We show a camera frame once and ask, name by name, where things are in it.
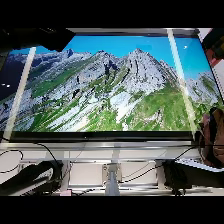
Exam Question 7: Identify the brown pants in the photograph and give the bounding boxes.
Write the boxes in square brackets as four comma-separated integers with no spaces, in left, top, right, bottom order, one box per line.
[199,106,224,168]

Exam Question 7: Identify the silver frame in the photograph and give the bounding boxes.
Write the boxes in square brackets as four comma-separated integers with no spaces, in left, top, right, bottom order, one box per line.
[0,27,224,197]

